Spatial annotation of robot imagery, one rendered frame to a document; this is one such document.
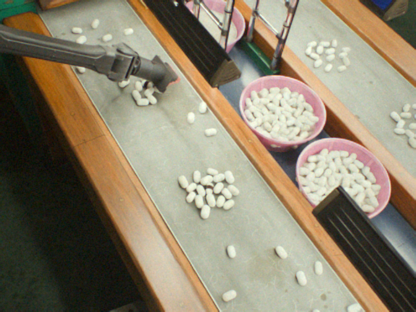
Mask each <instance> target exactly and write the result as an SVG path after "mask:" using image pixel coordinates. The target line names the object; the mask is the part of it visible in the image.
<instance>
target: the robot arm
mask: <svg viewBox="0 0 416 312"><path fill-rule="evenodd" d="M0 53H7V54H14V55H19V56H25V57H29V58H36V59H42V60H46V61H53V62H56V63H60V64H67V65H71V66H77V67H84V68H86V69H91V70H93V71H95V72H97V74H102V75H106V77H107V79H109V80H112V81H114V82H122V81H128V79H129V77H130V76H135V77H138V78H141V79H145V80H149V81H152V82H153V83H154V86H155V87H156V88H157V90H158V91H159V92H162V93H164V92H165V91H166V87H168V86H169V85H173V84H175V83H178V82H180V80H181V78H180V77H178V75H177V73H176V72H175V70H174V69H173V68H172V67H171V66H170V63H168V62H163V61H162V59H161V58H160V56H158V55H155V57H154V58H153V60H150V59H146V58H143V57H141V56H139V55H138V53H137V52H136V51H135V50H133V49H132V48H131V47H130V46H128V45H127V44H125V43H124V42H120V43H118V44H116V45H112V46H107V45H106V46H103V45H83V44H80V43H77V42H74V41H69V40H63V39H60V38H55V37H49V36H46V35H40V34H37V33H32V32H29V31H26V30H21V29H17V28H12V27H8V26H5V25H1V24H0Z"/></svg>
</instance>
